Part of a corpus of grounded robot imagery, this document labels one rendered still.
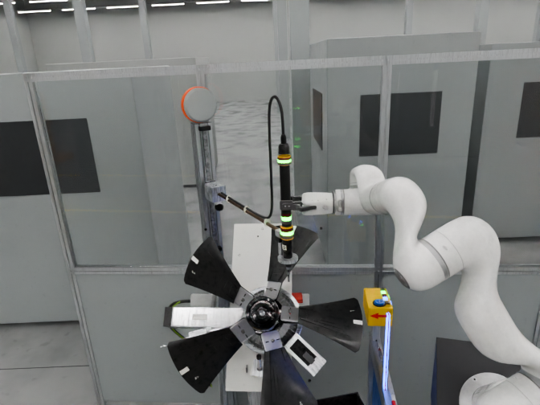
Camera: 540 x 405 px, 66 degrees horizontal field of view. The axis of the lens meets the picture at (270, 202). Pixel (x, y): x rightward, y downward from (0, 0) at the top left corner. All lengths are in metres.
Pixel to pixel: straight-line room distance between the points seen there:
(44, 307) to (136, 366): 1.41
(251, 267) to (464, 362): 0.88
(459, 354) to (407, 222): 0.68
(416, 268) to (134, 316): 1.97
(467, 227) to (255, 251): 1.07
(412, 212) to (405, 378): 1.85
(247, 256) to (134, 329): 1.07
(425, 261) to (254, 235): 1.06
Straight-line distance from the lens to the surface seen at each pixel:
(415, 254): 0.94
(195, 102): 1.91
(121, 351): 2.82
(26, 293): 4.04
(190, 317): 1.73
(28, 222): 3.73
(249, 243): 1.85
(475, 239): 0.97
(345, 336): 1.52
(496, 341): 1.04
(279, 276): 1.56
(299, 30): 5.46
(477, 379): 1.53
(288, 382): 1.56
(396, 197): 0.98
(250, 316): 1.52
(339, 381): 2.70
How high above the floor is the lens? 2.06
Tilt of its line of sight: 19 degrees down
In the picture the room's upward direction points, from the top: 3 degrees counter-clockwise
